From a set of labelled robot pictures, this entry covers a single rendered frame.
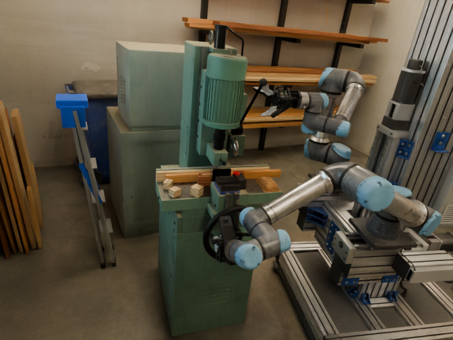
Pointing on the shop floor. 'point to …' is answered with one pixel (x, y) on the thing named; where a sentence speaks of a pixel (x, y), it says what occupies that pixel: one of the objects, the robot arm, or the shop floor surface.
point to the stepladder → (75, 120)
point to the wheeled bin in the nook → (96, 121)
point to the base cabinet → (199, 281)
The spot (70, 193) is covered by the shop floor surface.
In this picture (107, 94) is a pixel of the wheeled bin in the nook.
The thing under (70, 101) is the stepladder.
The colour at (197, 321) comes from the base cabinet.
